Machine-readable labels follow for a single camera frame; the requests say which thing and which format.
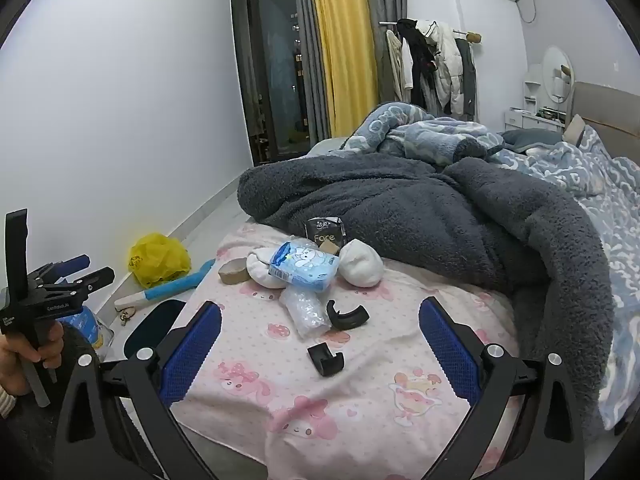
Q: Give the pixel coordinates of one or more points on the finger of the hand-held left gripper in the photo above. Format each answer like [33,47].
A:
[70,264]
[90,278]

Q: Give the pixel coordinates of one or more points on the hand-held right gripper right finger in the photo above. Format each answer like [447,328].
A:
[450,355]

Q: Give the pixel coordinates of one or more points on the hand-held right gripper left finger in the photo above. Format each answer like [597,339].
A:
[192,350]

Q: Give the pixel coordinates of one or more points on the dark teal waste bin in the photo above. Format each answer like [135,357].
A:
[150,327]

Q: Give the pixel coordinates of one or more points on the brown tape roll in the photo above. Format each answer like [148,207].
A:
[227,275]

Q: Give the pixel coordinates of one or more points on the white sock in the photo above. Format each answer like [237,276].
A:
[257,270]
[360,262]

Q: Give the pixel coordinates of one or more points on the clear plastic bag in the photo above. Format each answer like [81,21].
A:
[305,312]

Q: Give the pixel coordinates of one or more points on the blue tissue packet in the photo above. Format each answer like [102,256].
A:
[300,265]

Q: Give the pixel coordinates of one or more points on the black face towel packet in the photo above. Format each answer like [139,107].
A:
[325,234]

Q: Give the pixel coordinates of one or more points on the person's left forearm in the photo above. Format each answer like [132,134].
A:
[4,402]

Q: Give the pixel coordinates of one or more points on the person's left hand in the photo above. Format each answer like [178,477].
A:
[15,360]

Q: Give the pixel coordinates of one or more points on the blue snack packet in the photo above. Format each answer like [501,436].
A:
[85,325]

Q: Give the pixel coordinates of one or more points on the yellow plastic bag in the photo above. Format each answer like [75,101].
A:
[157,260]

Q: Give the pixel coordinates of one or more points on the pink printed blanket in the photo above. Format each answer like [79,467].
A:
[360,410]

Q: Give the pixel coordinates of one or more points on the dark grey fleece blanket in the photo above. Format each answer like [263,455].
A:
[425,210]

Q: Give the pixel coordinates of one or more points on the light blue patterned quilt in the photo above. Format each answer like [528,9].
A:
[600,185]

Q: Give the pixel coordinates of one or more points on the dark blue pillow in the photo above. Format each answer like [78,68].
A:
[532,139]

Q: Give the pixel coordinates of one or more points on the white dressing table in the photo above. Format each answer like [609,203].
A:
[520,120]

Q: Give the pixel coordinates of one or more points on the beige pillow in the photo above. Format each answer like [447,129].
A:
[574,130]

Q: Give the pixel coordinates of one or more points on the glass balcony door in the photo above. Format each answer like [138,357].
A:
[275,75]

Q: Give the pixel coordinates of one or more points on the dark grey hanging garment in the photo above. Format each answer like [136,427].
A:
[467,80]

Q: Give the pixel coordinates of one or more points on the white corner shelf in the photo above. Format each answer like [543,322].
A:
[531,89]

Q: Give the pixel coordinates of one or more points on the beige hanging garment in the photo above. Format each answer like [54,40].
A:
[395,70]

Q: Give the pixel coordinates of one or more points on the beige headboard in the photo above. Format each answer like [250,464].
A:
[610,110]

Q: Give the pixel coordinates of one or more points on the white hanging shirt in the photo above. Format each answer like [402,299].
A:
[407,65]

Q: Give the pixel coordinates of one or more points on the white puffer jacket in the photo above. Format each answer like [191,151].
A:
[447,60]

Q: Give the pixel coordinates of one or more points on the round white mirror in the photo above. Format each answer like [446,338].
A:
[555,70]

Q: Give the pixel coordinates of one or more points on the clothes rack rod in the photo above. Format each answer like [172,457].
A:
[472,36]

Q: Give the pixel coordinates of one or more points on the black hanging garment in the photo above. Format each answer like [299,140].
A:
[417,35]

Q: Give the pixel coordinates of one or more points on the grey curtain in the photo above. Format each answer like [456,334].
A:
[306,35]
[387,0]

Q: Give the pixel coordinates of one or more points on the yellow curtain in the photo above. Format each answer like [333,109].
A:
[345,45]

